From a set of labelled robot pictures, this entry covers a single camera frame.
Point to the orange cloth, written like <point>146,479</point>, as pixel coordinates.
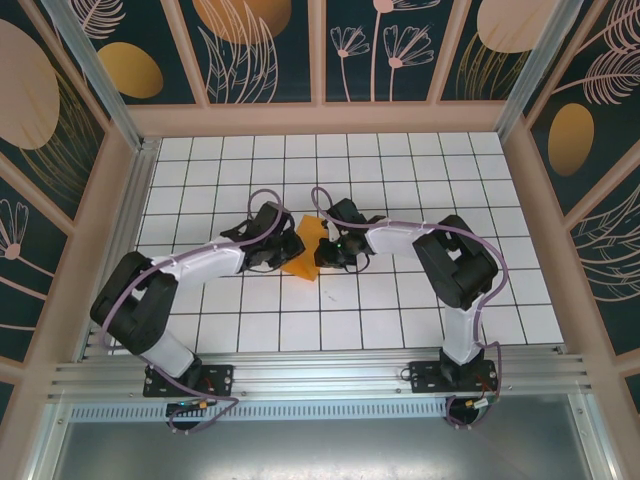
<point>310,225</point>

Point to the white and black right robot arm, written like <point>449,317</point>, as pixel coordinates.
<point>395,240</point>

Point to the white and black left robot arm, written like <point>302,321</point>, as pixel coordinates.
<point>210,262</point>

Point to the grey metal sheet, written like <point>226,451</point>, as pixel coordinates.
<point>320,450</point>

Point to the small adapter board with connectors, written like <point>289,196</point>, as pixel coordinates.
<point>190,406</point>
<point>482,402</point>

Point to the long aluminium mounting rail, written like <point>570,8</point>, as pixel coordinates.
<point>320,372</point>

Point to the short aluminium side rail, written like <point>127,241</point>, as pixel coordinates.
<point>135,200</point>

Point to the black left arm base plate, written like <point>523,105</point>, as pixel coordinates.
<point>220,380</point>

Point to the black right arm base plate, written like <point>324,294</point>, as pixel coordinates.
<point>425,377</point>

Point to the aluminium frame post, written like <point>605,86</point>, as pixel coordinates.
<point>95,65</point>
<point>525,75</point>

